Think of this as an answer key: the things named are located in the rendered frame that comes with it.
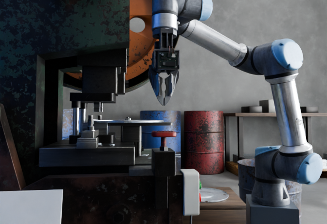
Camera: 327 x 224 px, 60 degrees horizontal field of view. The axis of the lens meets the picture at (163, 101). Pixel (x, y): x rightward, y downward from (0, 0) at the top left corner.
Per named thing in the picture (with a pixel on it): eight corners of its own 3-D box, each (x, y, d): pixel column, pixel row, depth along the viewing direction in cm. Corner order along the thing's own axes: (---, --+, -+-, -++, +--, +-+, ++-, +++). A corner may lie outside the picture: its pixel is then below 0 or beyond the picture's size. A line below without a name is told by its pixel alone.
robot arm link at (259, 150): (268, 173, 127) (267, 142, 128) (294, 178, 116) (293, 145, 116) (248, 176, 122) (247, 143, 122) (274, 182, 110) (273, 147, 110)
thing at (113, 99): (116, 109, 124) (116, 96, 124) (114, 107, 104) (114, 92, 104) (78, 109, 122) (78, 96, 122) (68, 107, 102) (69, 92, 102)
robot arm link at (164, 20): (150, 21, 86) (177, 22, 87) (150, 36, 86) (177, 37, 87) (153, 12, 78) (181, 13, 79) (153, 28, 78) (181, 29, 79)
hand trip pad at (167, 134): (173, 155, 86) (173, 130, 86) (177, 158, 80) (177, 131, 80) (150, 156, 85) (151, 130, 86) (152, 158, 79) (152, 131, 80)
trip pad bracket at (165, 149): (170, 207, 89) (170, 144, 90) (175, 218, 79) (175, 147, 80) (151, 208, 88) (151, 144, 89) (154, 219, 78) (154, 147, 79)
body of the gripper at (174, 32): (153, 70, 76) (153, 26, 77) (150, 75, 85) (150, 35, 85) (180, 70, 77) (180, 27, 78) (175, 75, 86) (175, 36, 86)
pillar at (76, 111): (79, 135, 105) (80, 97, 106) (78, 135, 103) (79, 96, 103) (73, 135, 105) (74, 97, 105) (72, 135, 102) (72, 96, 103)
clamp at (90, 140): (101, 143, 104) (101, 115, 105) (96, 148, 88) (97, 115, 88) (84, 143, 104) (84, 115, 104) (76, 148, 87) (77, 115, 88)
